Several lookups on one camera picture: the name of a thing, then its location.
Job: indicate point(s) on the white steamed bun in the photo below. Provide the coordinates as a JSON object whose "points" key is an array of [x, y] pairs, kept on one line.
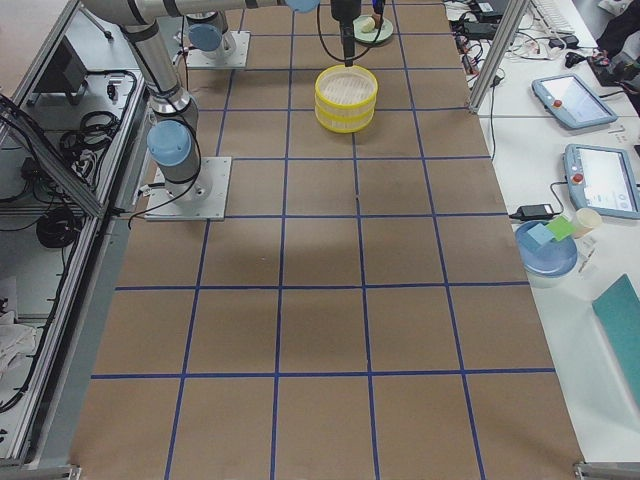
{"points": [[366, 24]]}

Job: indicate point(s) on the yellow steamer layer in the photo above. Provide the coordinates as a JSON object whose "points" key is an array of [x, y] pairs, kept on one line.
{"points": [[341, 90], [343, 124]]}

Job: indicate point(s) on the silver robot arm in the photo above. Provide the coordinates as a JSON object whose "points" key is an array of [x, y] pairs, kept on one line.
{"points": [[206, 31], [137, 21]]}

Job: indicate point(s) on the light green plate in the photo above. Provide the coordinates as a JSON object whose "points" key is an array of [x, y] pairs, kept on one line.
{"points": [[367, 33]]}

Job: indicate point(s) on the upper blue teach pendant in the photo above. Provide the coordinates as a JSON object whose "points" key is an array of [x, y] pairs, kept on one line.
{"points": [[570, 100]]}

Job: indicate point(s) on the blue teach pendant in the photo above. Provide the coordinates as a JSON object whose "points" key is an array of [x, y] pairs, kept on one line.
{"points": [[601, 178], [570, 100]]}

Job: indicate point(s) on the black power adapter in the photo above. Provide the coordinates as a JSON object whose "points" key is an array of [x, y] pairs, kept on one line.
{"points": [[533, 212]]}

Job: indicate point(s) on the light blue foam block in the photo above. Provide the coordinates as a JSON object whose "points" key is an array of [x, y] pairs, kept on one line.
{"points": [[537, 236]]}

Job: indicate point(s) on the green foam block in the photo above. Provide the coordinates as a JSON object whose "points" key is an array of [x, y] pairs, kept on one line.
{"points": [[560, 228]]}

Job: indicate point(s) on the lower blue teach pendant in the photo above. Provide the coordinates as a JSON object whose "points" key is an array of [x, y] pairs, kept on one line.
{"points": [[601, 178]]}

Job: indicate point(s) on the blue plate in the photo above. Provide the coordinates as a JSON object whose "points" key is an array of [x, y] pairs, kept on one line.
{"points": [[553, 260]]}

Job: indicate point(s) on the black monitor box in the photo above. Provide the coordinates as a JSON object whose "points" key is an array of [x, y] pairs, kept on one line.
{"points": [[65, 74]]}

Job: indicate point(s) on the beige cup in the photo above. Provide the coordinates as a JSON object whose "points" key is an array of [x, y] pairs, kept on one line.
{"points": [[584, 221]]}

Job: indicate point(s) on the teal board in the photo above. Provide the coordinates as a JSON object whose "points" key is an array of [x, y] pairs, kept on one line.
{"points": [[617, 309]]}

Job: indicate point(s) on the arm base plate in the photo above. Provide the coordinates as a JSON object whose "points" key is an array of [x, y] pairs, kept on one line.
{"points": [[220, 52], [206, 200]]}

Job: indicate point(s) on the aluminium frame post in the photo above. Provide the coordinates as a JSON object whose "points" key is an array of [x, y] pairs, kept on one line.
{"points": [[503, 38]]}

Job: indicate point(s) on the aluminium side frame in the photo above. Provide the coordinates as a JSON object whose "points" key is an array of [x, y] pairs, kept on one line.
{"points": [[68, 177]]}

